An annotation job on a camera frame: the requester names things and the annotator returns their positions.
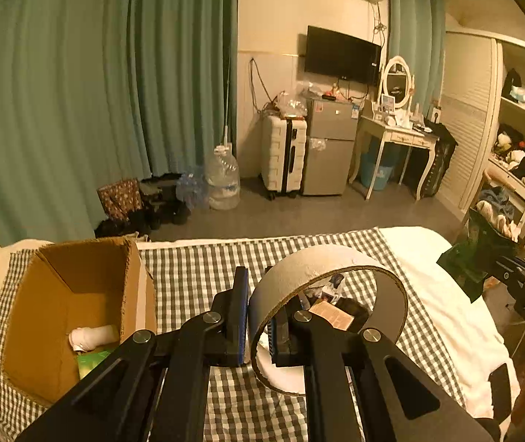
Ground white sock roll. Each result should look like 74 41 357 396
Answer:
68 325 120 351

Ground thin white pole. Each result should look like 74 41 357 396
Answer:
222 69 236 149

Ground white vanity table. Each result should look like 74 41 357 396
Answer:
349 113 440 201

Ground brown patterned gift bag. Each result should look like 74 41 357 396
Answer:
98 179 144 222

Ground wrapped water bottle pack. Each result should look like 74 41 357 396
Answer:
176 172 210 211

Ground teal curtain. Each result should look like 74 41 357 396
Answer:
0 0 137 247
127 0 239 180
387 0 447 118

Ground grey mini fridge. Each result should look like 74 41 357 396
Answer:
303 97 360 196

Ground small brown carton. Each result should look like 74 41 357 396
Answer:
311 299 354 332

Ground white suitcase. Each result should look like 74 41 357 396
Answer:
261 114 308 200

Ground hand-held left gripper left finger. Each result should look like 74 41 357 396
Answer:
14 266 251 442

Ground green checkered cloth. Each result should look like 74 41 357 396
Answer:
0 227 468 442

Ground light green packet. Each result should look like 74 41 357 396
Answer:
76 350 113 381

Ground wooden chair with clothes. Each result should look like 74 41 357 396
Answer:
462 168 523 241

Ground pile of black shoes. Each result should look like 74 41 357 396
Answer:
94 172 192 241

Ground blue waste bin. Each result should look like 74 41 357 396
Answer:
361 150 395 191

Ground black wall television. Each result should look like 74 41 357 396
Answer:
305 25 382 87

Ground clear plastic bag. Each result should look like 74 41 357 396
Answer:
273 91 309 120

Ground large clear water jug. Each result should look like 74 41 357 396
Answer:
205 145 241 211

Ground grey tape roll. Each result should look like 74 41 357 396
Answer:
248 245 411 397

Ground black hanging garment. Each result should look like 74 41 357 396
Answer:
428 120 459 197

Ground white oval mirror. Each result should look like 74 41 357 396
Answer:
382 55 416 112

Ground dark wall cables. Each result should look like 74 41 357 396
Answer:
250 57 276 114

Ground white louvered wardrobe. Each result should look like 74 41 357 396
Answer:
442 30 525 246

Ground brown cardboard box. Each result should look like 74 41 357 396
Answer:
1 237 158 408

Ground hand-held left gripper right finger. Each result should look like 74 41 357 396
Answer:
267 295 496 442

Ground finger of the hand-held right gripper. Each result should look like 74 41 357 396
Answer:
490 252 525 279
499 271 525 302

